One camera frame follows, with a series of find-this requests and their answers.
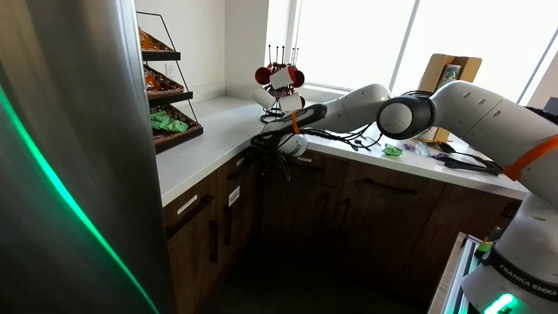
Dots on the stainless steel refrigerator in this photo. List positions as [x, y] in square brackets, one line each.
[71, 145]

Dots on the orange snack packets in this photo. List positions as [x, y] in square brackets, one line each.
[153, 44]

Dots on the wooden robot cart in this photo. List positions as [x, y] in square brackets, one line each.
[446, 279]

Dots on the clear plastic zip bag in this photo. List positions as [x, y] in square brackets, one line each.
[418, 147]

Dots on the white mug red inside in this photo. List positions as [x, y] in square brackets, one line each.
[262, 75]
[262, 98]
[282, 77]
[290, 102]
[297, 75]

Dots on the wooden board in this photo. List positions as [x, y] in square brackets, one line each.
[468, 67]

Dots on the green snack packet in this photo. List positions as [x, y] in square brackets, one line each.
[393, 150]

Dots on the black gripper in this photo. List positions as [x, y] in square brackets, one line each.
[273, 145]

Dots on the wooden base cabinet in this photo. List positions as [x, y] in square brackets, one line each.
[395, 232]
[193, 273]

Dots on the white utensil label sticker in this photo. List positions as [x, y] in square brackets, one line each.
[235, 196]

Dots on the black plastic utensil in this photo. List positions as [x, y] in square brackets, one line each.
[447, 147]

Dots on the black plastic knife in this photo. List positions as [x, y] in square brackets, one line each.
[473, 164]

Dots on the green snack packets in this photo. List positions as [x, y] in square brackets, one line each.
[167, 122]

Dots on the red snack packets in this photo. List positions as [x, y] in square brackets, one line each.
[158, 81]

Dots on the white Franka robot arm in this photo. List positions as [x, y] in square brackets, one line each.
[482, 110]

